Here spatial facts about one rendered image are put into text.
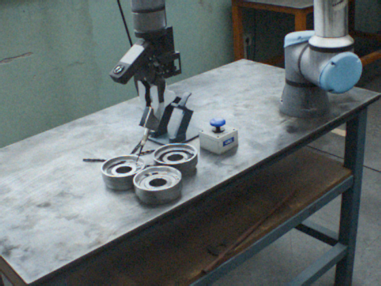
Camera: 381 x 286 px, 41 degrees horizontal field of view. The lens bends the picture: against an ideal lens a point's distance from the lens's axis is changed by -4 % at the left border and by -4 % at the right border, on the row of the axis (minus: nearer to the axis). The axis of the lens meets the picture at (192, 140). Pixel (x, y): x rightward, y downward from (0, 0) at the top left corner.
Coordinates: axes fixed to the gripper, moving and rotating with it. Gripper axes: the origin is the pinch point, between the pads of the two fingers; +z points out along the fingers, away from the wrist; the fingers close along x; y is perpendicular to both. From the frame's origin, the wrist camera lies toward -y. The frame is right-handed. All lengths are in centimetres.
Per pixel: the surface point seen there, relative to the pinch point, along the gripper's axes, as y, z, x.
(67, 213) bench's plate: -27.2, 13.2, -1.1
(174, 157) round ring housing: 2.5, 11.3, -3.4
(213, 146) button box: 12.6, 11.4, -7.0
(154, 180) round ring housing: -8.3, 10.7, -8.7
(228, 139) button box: 16.1, 10.3, -8.9
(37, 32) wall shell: 53, 10, 154
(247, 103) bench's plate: 43.0, 13.2, 7.8
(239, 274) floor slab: 51, 93, 21
